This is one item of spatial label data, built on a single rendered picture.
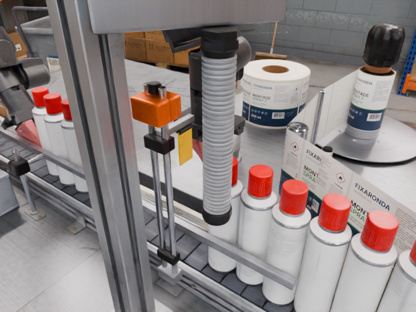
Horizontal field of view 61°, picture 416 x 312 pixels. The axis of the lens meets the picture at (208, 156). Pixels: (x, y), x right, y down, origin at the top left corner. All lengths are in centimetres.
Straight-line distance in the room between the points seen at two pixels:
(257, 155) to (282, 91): 21
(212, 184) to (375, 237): 19
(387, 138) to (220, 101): 79
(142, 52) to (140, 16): 404
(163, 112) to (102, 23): 14
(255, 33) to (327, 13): 98
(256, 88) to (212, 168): 67
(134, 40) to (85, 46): 402
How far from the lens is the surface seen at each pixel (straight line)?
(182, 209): 67
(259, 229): 51
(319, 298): 53
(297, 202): 45
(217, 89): 32
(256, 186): 47
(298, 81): 102
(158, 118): 40
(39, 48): 307
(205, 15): 31
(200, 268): 62
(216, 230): 55
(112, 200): 42
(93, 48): 35
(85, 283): 70
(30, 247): 80
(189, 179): 81
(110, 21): 30
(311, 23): 497
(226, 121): 33
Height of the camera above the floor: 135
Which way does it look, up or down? 32 degrees down
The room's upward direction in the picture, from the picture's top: straight up
